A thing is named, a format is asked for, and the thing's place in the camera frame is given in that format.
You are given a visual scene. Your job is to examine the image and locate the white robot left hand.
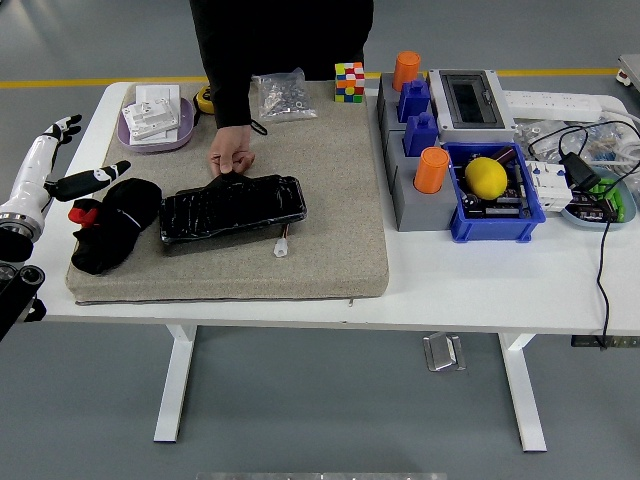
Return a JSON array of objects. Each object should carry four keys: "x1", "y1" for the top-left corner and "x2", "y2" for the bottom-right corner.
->
[{"x1": 0, "y1": 113, "x2": 132, "y2": 220}]

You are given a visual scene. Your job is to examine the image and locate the person's right hand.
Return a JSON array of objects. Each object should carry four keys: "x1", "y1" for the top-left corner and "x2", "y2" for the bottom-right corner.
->
[{"x1": 207, "y1": 124, "x2": 256, "y2": 176}]

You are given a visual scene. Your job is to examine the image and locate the black rag with red tag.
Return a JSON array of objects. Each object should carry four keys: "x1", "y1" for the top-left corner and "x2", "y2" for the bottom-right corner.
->
[{"x1": 68, "y1": 177, "x2": 164, "y2": 276}]

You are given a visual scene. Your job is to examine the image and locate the purple oval tray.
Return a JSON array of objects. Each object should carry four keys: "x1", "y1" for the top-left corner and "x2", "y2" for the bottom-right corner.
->
[{"x1": 116, "y1": 97, "x2": 196, "y2": 154}]

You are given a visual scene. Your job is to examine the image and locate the yellow tape measure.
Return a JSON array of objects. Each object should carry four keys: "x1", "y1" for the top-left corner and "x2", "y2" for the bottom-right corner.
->
[{"x1": 193, "y1": 84, "x2": 215, "y2": 115}]

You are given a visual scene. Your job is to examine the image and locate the clear bag of screws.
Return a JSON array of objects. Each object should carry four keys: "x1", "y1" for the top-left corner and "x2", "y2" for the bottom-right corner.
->
[{"x1": 251, "y1": 67, "x2": 319, "y2": 124}]

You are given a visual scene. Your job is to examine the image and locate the white socket module with holes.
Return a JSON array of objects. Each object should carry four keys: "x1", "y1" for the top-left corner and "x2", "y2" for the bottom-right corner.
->
[{"x1": 121, "y1": 98, "x2": 180, "y2": 132}]

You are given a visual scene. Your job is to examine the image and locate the grey-brown mat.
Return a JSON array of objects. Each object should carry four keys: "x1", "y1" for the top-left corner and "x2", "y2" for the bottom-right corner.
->
[{"x1": 64, "y1": 80, "x2": 391, "y2": 305}]

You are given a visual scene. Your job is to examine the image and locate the person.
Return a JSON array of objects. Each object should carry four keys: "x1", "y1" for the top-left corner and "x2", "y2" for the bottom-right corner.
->
[{"x1": 188, "y1": 0, "x2": 375, "y2": 84}]

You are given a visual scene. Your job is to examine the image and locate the colourful puzzle cube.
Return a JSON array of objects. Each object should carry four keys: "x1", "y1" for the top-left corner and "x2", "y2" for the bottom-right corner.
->
[{"x1": 333, "y1": 61, "x2": 366, "y2": 105}]

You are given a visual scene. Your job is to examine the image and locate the blue peg block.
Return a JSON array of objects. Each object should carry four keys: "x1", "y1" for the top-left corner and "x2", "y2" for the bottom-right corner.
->
[
  {"x1": 403, "y1": 112, "x2": 440, "y2": 159},
  {"x1": 397, "y1": 78, "x2": 432, "y2": 125}
]

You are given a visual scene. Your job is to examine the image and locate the orange cylinder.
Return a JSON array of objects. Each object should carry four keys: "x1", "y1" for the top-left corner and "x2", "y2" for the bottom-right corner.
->
[
  {"x1": 412, "y1": 146, "x2": 451, "y2": 195},
  {"x1": 391, "y1": 50, "x2": 422, "y2": 93}
]

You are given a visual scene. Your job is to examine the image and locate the white electrical distribution box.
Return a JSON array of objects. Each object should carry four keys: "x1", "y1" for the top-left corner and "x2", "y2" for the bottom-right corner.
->
[{"x1": 428, "y1": 68, "x2": 519, "y2": 145}]

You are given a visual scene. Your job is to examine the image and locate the white table leg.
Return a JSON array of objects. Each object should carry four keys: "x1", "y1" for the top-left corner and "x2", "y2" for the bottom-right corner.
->
[
  {"x1": 498, "y1": 333, "x2": 548, "y2": 454},
  {"x1": 153, "y1": 324, "x2": 199, "y2": 444}
]

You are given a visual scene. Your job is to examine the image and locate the yellow lemon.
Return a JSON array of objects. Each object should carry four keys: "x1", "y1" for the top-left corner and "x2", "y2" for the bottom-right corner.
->
[{"x1": 464, "y1": 156, "x2": 509, "y2": 201}]

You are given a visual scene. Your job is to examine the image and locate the dark circuit board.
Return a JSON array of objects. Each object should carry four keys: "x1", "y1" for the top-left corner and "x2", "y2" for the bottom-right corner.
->
[{"x1": 459, "y1": 164, "x2": 534, "y2": 220}]

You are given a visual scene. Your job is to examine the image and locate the blue plastic bin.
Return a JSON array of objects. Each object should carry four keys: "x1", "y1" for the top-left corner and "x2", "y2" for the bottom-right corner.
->
[{"x1": 442, "y1": 141, "x2": 547, "y2": 245}]

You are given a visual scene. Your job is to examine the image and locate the silver metal floor plate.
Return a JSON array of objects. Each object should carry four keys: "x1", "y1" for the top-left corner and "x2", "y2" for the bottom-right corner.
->
[{"x1": 422, "y1": 331, "x2": 468, "y2": 374}]

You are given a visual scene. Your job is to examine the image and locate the clear bag of small parts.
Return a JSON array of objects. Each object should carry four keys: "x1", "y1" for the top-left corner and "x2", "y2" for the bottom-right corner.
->
[{"x1": 514, "y1": 118, "x2": 640, "y2": 169}]

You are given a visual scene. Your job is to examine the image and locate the white power strip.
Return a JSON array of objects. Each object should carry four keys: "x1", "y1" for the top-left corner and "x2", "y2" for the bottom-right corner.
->
[{"x1": 501, "y1": 89, "x2": 604, "y2": 124}]

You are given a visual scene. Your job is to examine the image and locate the white circuit breaker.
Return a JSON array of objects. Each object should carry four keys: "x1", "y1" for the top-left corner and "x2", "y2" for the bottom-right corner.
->
[{"x1": 524, "y1": 159, "x2": 574, "y2": 212}]

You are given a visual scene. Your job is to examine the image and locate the light blue dish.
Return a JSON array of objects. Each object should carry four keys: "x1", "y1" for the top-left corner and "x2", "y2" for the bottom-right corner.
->
[{"x1": 559, "y1": 167, "x2": 639, "y2": 232}]

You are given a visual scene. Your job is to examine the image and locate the green plastic part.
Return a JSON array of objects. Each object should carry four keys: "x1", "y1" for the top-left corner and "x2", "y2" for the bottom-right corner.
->
[{"x1": 584, "y1": 177, "x2": 629, "y2": 224}]

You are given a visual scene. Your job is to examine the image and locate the black table control box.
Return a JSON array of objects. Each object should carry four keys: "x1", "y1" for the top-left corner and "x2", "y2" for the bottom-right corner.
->
[{"x1": 571, "y1": 335, "x2": 640, "y2": 349}]

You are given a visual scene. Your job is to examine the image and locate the white cart with red mark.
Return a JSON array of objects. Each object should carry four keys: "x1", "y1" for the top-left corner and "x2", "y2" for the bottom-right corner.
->
[{"x1": 615, "y1": 53, "x2": 640, "y2": 91}]

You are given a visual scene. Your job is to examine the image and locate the white wall switch panel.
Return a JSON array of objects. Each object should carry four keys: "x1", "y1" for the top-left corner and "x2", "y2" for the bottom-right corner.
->
[{"x1": 128, "y1": 122, "x2": 180, "y2": 146}]

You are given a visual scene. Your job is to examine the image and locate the white flat wall plate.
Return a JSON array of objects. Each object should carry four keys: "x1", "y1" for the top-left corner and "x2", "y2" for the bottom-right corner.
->
[{"x1": 135, "y1": 83, "x2": 181, "y2": 109}]

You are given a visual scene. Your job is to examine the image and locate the white plug with wires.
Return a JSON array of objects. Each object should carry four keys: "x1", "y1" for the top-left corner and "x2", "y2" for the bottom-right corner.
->
[{"x1": 272, "y1": 223, "x2": 293, "y2": 259}]

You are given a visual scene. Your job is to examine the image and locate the black power adapter with cord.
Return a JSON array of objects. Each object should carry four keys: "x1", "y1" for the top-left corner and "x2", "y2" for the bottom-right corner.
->
[{"x1": 527, "y1": 122, "x2": 640, "y2": 351}]

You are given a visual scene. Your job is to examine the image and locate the white cable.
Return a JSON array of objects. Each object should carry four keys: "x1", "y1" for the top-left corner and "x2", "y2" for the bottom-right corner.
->
[{"x1": 597, "y1": 107, "x2": 640, "y2": 176}]

